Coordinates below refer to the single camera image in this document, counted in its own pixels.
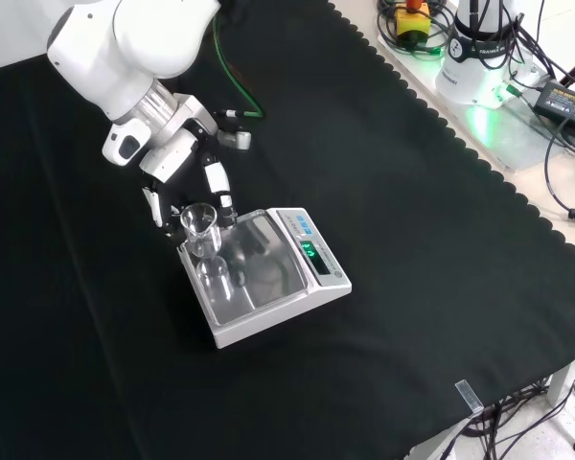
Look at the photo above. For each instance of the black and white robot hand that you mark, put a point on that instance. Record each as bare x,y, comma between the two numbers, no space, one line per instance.
170,153

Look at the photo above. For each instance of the clear glass beaker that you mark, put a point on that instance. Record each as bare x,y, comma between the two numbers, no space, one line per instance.
202,232

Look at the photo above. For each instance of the white electronic balance steel pan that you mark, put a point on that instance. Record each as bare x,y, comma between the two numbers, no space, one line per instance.
273,273

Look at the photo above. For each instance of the black bench cloth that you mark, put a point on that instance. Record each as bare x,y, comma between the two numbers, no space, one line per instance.
364,239

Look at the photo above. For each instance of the yellow stop button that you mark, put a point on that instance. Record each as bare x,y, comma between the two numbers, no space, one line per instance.
412,21

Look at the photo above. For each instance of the clear cloth clip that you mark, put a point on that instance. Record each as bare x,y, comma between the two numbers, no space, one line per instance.
469,397

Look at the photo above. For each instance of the black power adapter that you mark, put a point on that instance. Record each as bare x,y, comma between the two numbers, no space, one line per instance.
565,103

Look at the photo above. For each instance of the white table leg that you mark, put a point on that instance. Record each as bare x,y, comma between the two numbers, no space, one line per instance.
561,385

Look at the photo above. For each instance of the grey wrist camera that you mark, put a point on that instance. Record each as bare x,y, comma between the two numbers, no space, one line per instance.
237,140

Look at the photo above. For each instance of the grey metal base plate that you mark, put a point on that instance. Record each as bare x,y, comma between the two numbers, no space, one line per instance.
522,139

